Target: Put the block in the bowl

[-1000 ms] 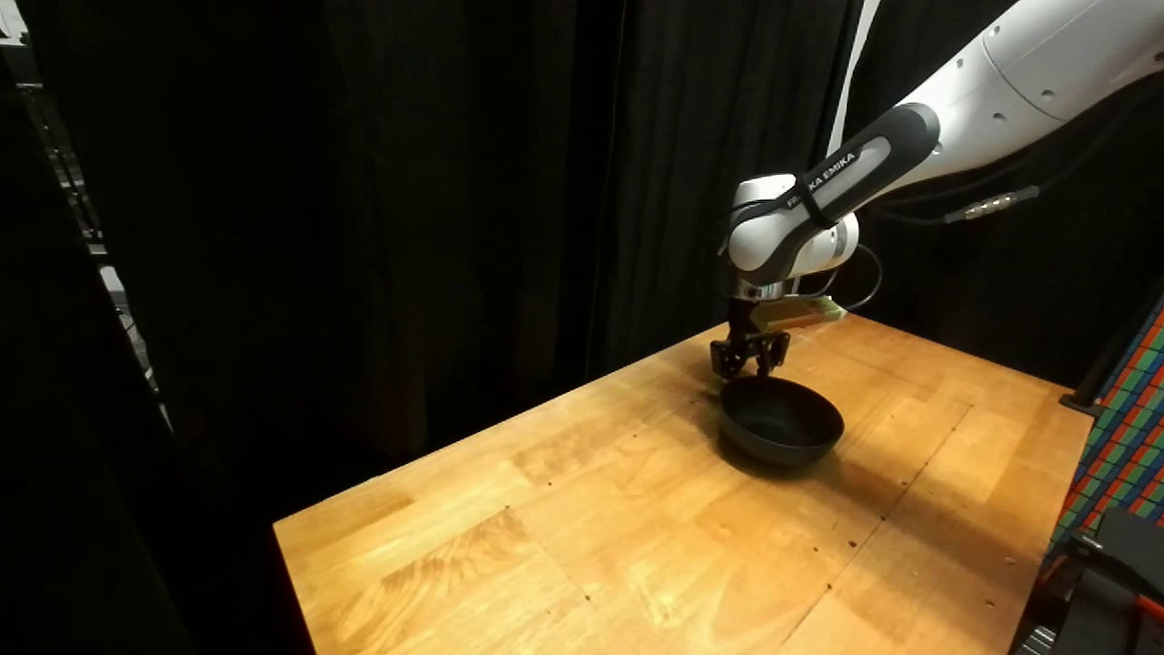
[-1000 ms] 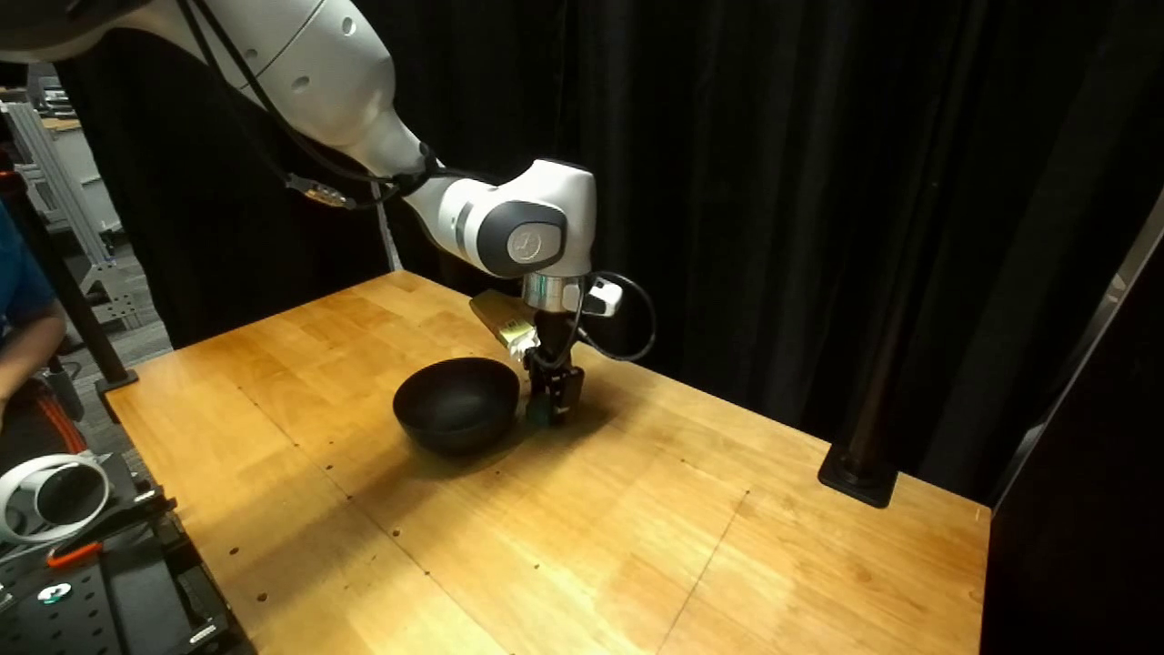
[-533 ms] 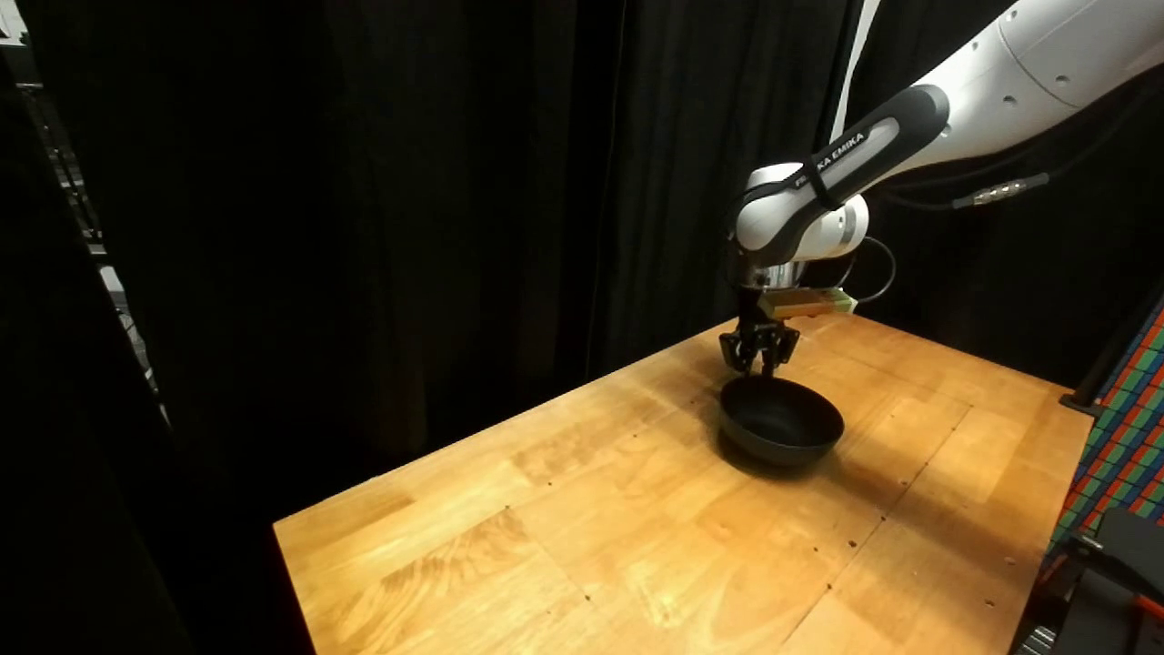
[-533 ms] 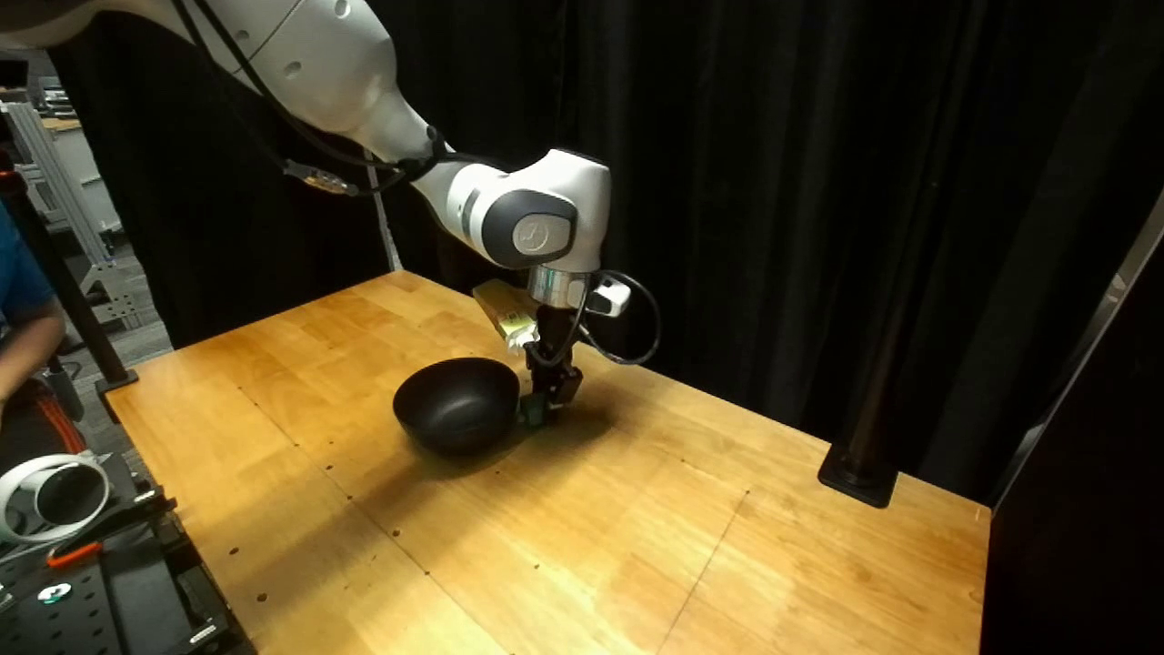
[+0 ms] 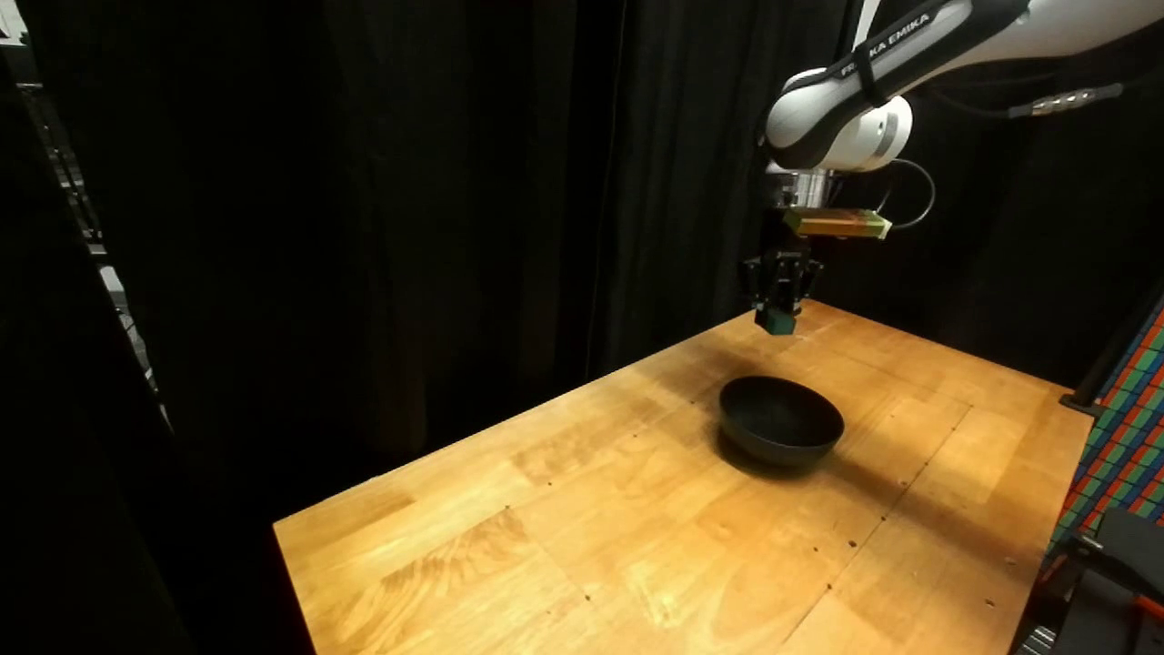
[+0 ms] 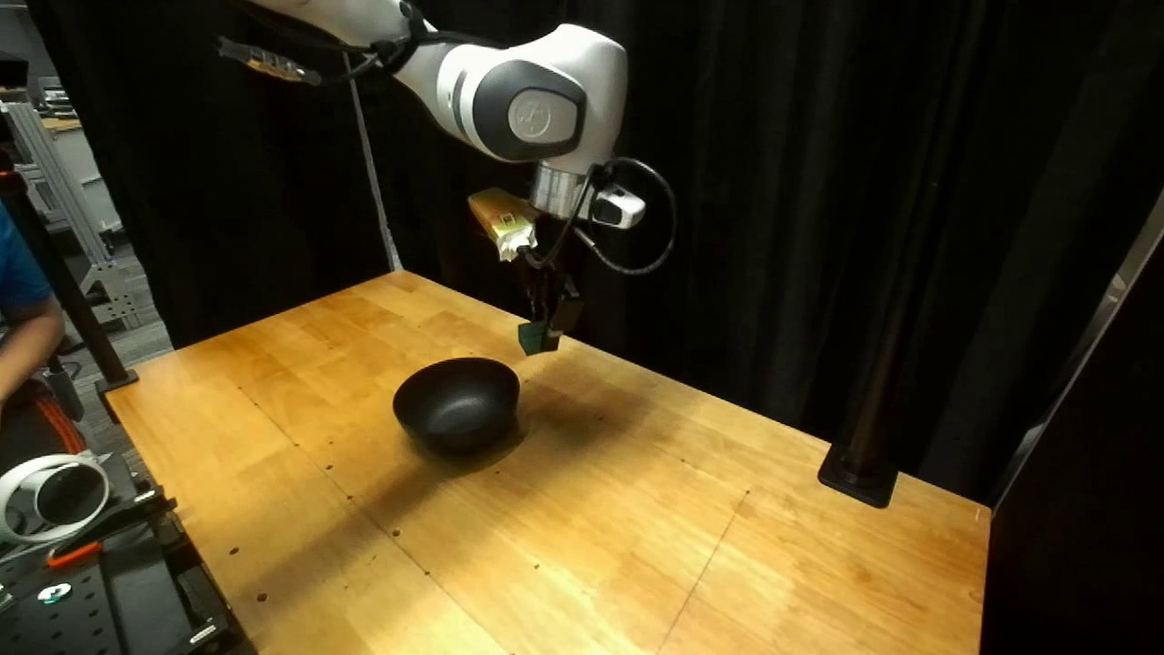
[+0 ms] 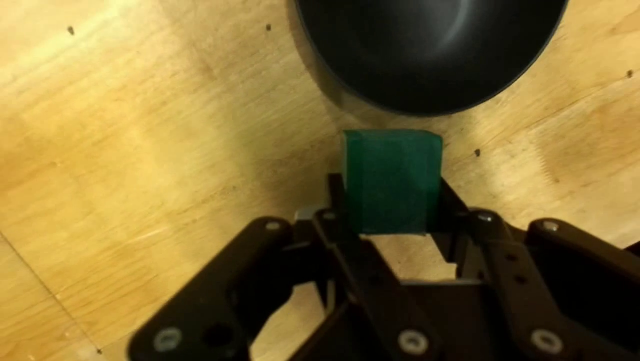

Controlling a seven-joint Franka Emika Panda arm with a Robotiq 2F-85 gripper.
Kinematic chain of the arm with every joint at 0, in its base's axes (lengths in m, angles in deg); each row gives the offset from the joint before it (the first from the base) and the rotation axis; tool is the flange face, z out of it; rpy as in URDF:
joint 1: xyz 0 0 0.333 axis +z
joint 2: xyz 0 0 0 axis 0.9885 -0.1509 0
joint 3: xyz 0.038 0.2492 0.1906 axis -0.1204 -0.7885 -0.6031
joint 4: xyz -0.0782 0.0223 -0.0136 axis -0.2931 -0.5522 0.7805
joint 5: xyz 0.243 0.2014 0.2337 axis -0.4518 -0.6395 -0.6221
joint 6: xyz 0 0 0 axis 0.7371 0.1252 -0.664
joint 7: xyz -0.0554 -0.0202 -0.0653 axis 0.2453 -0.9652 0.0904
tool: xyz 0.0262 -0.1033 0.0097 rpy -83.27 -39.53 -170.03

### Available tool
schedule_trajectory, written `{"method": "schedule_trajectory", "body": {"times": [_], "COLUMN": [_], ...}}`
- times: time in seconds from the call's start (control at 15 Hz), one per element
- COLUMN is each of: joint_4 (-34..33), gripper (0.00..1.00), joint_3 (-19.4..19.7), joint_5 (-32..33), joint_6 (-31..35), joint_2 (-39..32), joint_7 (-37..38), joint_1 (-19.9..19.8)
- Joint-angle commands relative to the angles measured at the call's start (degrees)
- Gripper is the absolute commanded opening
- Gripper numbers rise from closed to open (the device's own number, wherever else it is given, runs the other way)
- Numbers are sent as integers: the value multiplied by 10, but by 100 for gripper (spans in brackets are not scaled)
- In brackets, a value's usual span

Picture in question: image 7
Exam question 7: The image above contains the green block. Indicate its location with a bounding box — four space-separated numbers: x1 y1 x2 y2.
342 125 447 239

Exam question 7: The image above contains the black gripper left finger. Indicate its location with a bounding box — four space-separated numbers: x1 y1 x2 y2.
126 173 410 361

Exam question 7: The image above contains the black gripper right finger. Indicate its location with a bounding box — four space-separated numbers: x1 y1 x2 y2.
426 176 640 361

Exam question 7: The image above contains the black bowl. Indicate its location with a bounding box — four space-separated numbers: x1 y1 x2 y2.
293 0 572 120

